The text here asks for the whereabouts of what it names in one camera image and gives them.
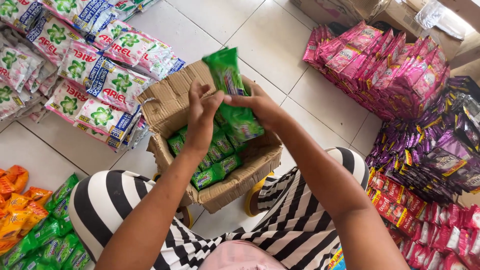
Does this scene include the person's left hand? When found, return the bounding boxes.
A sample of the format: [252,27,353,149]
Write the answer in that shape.
[184,79,226,151]

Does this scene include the yellow sandal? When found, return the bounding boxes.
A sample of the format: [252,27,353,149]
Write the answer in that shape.
[152,172,194,230]
[244,171,275,218]

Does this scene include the pile of white detergent sachets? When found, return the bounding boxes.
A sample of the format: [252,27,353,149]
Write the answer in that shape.
[0,0,187,153]

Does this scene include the bundle of green sachets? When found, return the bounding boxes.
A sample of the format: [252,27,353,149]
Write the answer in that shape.
[166,122,249,191]

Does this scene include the green sachet strip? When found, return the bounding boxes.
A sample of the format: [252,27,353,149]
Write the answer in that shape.
[202,46,265,142]

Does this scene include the pile of pink sachets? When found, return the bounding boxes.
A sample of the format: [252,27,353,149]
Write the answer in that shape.
[302,20,451,121]

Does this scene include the heap of green softener sachets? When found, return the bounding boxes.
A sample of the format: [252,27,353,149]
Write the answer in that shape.
[0,173,92,270]

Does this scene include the pile of red-white sachets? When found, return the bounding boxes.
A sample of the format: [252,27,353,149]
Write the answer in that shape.
[386,202,480,270]

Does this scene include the pile of purple sachets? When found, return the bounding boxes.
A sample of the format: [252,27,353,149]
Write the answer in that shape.
[365,76,480,205]

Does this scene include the large brown cardboard carton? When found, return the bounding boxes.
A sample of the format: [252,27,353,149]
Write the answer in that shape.
[369,0,480,70]

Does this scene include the person's right hand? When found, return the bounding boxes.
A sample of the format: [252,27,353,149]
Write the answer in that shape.
[224,75,290,133]

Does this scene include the blue-yellow packet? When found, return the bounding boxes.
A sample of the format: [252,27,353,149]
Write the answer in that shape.
[328,245,348,270]

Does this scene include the torn brown cardboard box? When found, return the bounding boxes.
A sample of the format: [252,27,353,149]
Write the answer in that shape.
[136,60,284,215]

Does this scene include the pink shirt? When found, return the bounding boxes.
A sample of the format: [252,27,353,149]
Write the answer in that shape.
[196,240,290,270]

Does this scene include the pile of orange sachets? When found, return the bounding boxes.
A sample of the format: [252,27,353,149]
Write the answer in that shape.
[0,165,54,256]

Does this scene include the clear plastic wrap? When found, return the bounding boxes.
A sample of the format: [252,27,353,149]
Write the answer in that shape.
[414,0,468,40]

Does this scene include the black-white striped trousers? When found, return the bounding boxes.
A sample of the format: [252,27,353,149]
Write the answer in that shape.
[67,147,370,270]

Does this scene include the pile of dark red sachets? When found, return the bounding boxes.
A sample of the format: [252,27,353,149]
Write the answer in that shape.
[366,167,429,244]

